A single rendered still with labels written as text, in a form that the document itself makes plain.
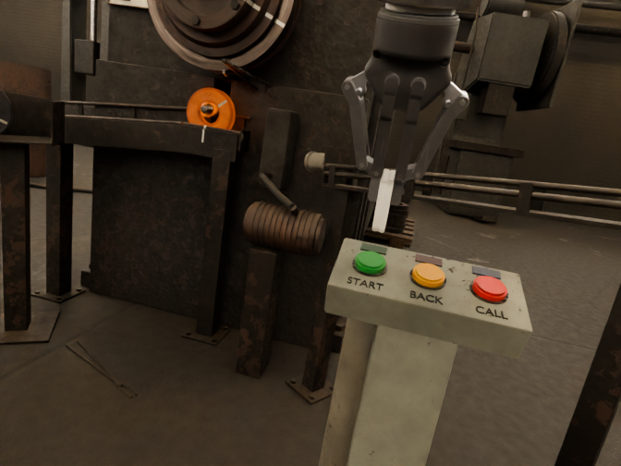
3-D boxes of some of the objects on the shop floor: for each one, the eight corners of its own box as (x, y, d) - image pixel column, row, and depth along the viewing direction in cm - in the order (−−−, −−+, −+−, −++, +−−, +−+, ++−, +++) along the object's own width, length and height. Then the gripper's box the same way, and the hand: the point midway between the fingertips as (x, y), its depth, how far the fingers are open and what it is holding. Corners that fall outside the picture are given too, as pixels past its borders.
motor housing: (239, 352, 139) (260, 196, 126) (302, 369, 135) (329, 210, 122) (223, 373, 127) (243, 202, 114) (291, 392, 123) (321, 217, 110)
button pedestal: (288, 548, 78) (347, 233, 62) (418, 595, 73) (514, 267, 58) (259, 648, 62) (327, 262, 47) (420, 714, 58) (552, 312, 43)
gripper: (490, 11, 40) (433, 220, 53) (357, -2, 42) (334, 202, 56) (498, 19, 34) (432, 253, 47) (342, 4, 36) (321, 231, 49)
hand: (383, 201), depth 49 cm, fingers closed
